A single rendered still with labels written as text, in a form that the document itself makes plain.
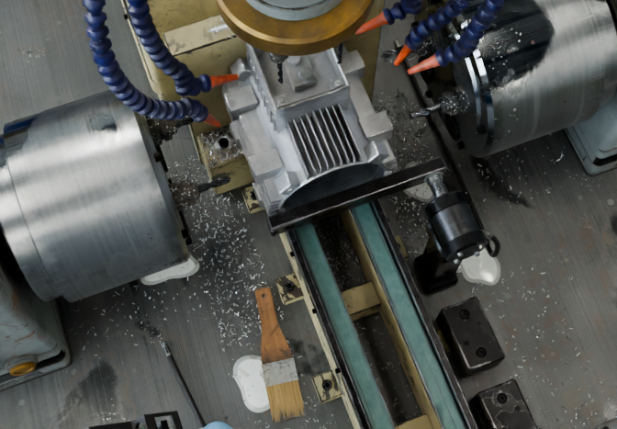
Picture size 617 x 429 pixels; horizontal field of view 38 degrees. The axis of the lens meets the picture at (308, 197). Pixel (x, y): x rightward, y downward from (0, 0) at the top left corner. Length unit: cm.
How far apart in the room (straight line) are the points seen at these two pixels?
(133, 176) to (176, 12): 31
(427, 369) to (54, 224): 53
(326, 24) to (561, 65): 37
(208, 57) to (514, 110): 41
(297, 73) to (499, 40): 26
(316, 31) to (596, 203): 70
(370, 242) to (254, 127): 25
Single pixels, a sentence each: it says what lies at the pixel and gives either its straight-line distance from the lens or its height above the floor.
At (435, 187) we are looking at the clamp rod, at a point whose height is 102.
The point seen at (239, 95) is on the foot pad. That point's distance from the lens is 123.
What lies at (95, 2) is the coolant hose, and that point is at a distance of 92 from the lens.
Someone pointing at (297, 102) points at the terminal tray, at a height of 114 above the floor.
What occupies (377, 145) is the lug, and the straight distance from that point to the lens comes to 118.
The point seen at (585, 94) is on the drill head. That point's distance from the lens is 126.
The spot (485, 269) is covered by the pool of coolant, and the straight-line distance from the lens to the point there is 144.
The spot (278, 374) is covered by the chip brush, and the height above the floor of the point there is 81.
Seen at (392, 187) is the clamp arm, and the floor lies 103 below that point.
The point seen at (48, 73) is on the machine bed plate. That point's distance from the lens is 162.
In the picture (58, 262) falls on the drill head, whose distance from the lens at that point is 114.
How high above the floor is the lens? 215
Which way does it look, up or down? 68 degrees down
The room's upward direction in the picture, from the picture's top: straight up
